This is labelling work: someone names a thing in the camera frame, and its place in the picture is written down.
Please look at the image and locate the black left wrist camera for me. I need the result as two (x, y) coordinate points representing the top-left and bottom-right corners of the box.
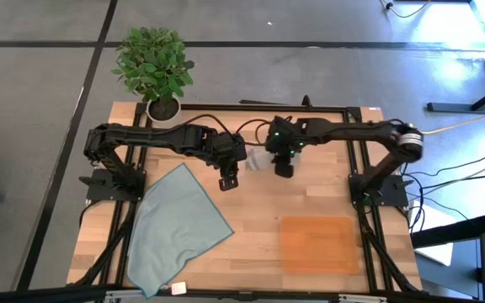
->
(218, 176), (240, 193)

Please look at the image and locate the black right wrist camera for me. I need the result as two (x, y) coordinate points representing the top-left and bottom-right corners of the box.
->
(274, 162), (295, 179)

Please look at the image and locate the white cable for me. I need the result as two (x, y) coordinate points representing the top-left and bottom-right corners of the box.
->
(410, 151), (485, 199)

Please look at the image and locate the white plant pot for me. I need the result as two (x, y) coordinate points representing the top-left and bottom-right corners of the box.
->
(145, 94), (183, 125)

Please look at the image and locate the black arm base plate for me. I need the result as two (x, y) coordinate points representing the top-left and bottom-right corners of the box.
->
(80, 167), (147, 203)
(349, 173), (414, 208)

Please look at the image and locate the black aluminium table frame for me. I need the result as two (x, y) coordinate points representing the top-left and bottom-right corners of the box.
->
(67, 103), (423, 295)

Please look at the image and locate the black overhead rig bar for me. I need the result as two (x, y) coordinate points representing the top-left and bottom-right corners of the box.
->
(0, 284), (485, 303)

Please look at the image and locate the black desk leg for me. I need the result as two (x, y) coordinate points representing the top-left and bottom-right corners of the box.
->
(426, 77), (485, 114)

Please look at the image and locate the teal microfiber towel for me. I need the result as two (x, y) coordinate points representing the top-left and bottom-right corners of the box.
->
(126, 162), (235, 299)

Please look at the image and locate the black desk crossbar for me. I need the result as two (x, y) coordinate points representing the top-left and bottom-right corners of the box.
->
(410, 212), (485, 249)

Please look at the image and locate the grey waffle microfiber towel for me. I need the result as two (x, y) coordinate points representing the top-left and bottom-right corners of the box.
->
(244, 146), (275, 172)

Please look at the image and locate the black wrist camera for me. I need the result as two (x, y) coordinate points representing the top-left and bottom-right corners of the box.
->
(218, 176), (240, 193)
(274, 162), (295, 179)

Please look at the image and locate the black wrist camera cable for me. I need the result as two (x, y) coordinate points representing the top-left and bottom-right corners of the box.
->
(236, 118), (271, 146)
(170, 113), (237, 138)

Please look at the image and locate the green leafy plant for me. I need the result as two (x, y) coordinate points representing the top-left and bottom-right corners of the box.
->
(111, 27), (195, 104)

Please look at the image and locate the yellow power cable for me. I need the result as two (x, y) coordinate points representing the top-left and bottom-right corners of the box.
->
(421, 104), (485, 136)

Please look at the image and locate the orange translucent plastic basket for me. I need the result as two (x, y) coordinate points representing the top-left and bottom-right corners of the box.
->
(280, 215), (360, 277)

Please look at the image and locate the black bracket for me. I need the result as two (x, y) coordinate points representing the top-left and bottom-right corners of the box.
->
(239, 94), (313, 108)

